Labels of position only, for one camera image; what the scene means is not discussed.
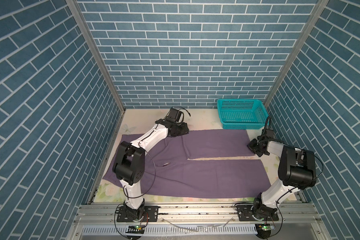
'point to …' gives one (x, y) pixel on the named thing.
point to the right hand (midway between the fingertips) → (249, 144)
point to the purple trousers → (168, 172)
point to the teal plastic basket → (242, 114)
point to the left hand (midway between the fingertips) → (186, 130)
